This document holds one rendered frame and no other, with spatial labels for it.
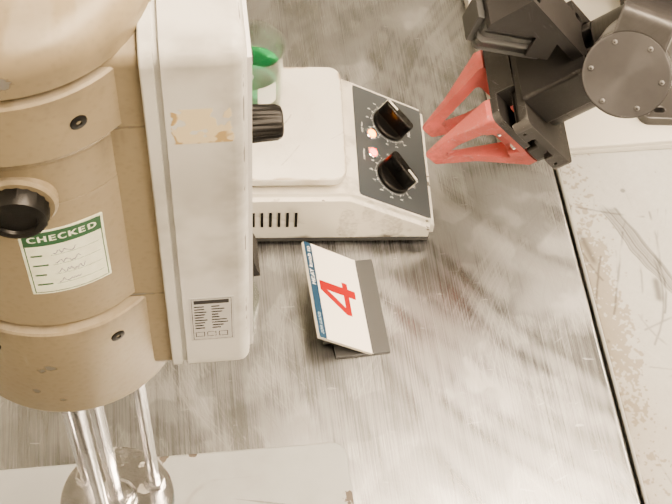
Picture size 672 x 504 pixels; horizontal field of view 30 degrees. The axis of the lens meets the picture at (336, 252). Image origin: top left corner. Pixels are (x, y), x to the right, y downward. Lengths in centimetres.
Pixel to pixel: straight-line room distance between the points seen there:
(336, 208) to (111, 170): 60
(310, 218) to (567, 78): 26
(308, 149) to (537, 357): 25
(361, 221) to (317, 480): 22
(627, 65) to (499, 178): 33
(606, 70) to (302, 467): 37
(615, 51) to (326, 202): 30
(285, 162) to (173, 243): 54
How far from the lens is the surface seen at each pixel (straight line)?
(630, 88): 83
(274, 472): 96
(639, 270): 110
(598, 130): 117
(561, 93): 90
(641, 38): 82
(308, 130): 103
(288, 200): 101
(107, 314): 50
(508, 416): 101
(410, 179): 104
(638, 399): 104
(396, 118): 108
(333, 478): 96
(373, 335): 102
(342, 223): 104
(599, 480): 100
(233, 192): 44
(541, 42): 87
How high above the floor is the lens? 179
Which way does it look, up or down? 56 degrees down
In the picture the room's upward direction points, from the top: 6 degrees clockwise
